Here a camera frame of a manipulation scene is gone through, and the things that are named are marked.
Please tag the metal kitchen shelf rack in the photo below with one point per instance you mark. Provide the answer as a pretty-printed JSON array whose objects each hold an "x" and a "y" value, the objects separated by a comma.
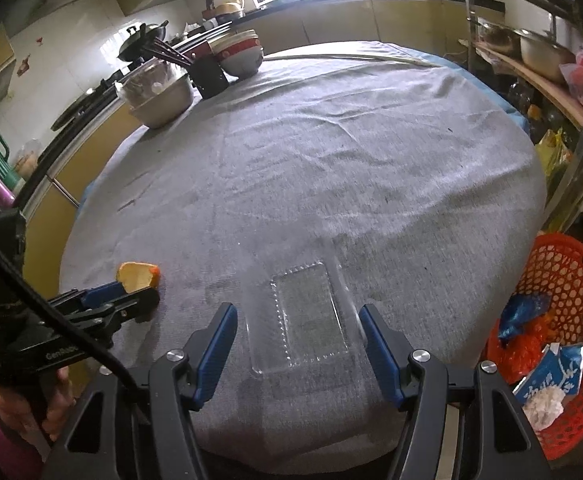
[{"x": 566, "y": 201}]

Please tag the metal basin with lid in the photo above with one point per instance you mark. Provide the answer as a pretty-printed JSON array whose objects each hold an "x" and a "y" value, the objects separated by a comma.
[{"x": 157, "y": 92}]

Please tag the person's left hand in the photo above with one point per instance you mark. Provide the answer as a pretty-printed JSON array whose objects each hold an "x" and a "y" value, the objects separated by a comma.
[{"x": 16, "y": 412}]

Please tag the black chopstick holder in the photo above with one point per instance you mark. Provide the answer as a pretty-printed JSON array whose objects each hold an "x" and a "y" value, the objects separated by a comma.
[{"x": 205, "y": 72}]

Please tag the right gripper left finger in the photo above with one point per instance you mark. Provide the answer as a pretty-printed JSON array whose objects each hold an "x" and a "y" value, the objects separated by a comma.
[{"x": 146, "y": 433}]

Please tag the yellow plastic bag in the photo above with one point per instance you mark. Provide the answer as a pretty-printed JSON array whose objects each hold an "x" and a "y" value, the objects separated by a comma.
[{"x": 553, "y": 152}]

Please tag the orange wrapper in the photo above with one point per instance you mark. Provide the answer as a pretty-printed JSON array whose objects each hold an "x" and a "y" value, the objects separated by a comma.
[{"x": 520, "y": 355}]

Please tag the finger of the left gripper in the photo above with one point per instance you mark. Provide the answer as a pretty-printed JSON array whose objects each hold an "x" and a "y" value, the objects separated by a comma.
[
  {"x": 102, "y": 323},
  {"x": 90, "y": 298}
]

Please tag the grey tablecloth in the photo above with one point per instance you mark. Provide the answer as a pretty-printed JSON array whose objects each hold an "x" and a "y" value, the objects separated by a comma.
[{"x": 431, "y": 194}]

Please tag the red plastic basket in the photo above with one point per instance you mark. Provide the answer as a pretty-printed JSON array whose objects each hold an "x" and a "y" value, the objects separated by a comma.
[{"x": 555, "y": 268}]

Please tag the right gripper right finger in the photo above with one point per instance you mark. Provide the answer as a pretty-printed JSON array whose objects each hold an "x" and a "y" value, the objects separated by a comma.
[{"x": 494, "y": 438}]

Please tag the blue plastic bag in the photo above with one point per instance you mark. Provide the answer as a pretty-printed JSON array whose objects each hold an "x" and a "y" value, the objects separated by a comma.
[{"x": 520, "y": 310}]

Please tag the clear plastic tray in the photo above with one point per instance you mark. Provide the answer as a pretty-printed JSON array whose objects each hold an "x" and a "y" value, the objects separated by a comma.
[{"x": 298, "y": 308}]

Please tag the small steel pot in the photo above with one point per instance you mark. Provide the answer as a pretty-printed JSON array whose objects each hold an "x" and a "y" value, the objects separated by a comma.
[{"x": 499, "y": 38}]

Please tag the orange peel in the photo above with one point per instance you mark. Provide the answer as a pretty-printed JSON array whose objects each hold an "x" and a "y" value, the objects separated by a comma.
[{"x": 138, "y": 275}]

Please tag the white tissue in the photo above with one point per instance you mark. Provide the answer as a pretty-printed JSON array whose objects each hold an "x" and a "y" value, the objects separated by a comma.
[{"x": 544, "y": 407}]

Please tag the stacked red white bowls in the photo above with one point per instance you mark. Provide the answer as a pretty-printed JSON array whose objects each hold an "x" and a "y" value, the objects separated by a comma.
[{"x": 240, "y": 55}]

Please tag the long pale stick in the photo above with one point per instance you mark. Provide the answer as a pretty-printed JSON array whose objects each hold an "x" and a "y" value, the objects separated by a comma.
[{"x": 351, "y": 57}]

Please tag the black wok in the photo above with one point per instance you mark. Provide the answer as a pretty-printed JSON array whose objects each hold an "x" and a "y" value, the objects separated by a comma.
[{"x": 138, "y": 37}]

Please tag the blue white milk carton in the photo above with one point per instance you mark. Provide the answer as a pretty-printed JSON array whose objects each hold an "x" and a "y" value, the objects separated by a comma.
[{"x": 560, "y": 366}]

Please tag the steel pot on shelf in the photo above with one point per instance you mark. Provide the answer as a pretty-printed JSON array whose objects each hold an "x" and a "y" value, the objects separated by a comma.
[{"x": 544, "y": 56}]

